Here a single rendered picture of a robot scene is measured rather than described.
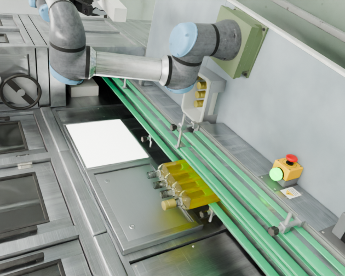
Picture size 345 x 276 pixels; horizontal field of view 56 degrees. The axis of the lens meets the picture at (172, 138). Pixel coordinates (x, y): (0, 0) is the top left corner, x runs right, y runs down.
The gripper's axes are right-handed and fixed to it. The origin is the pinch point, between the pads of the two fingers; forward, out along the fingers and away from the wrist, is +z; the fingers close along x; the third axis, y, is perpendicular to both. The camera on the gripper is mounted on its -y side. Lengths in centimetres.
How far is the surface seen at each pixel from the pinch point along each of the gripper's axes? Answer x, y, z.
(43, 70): 45, 19, -27
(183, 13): -2.6, -12.0, 34.1
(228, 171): 24, -94, 15
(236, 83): 6, -64, 34
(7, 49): 33, 21, -44
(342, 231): 13, -132, 26
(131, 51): 34.2, 20.5, 24.6
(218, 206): 40, -97, 15
